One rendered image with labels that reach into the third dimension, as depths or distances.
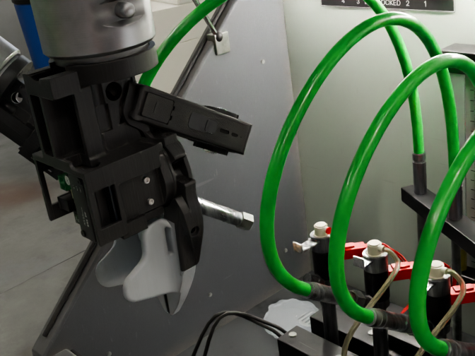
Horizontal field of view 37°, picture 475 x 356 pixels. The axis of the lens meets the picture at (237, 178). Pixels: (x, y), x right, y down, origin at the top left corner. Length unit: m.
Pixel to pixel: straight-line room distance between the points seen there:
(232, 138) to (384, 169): 0.64
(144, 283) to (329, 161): 0.75
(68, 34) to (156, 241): 0.16
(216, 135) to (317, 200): 0.77
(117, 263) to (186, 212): 0.08
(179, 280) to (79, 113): 0.15
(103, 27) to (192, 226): 0.15
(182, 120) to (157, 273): 0.11
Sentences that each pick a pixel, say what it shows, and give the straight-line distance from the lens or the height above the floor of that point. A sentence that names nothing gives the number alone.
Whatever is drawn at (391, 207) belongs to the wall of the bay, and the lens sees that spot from 1.18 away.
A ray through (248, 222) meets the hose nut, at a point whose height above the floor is 1.13.
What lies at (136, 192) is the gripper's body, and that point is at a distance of 0.49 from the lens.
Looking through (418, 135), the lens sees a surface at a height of 1.19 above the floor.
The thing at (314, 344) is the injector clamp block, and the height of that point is 0.98.
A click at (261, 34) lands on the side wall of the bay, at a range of 1.18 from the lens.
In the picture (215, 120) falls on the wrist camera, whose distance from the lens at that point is 0.53.
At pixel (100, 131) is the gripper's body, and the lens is 0.49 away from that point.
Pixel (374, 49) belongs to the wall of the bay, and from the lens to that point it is 1.10.
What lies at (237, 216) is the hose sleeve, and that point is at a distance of 0.89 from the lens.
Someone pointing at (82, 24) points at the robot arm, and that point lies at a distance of 0.45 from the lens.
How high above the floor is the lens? 1.53
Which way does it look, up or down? 23 degrees down
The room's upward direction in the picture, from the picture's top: 8 degrees counter-clockwise
